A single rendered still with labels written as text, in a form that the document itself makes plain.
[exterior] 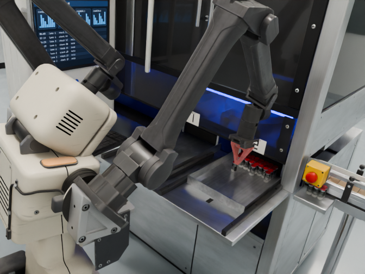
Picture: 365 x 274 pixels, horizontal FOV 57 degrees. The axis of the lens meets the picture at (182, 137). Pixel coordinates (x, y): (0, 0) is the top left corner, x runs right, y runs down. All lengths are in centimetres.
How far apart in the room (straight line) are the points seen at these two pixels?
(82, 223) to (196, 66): 37
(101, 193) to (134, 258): 159
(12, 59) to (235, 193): 105
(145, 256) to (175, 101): 167
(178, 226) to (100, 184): 126
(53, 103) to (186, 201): 67
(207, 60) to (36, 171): 40
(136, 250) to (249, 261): 86
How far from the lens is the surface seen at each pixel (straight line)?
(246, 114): 109
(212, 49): 67
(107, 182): 68
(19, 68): 156
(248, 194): 133
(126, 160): 70
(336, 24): 121
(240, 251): 170
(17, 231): 87
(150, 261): 223
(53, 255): 97
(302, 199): 140
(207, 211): 121
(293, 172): 137
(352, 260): 268
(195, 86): 67
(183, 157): 150
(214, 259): 184
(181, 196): 126
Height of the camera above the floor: 161
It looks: 26 degrees down
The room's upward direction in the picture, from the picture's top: 6 degrees clockwise
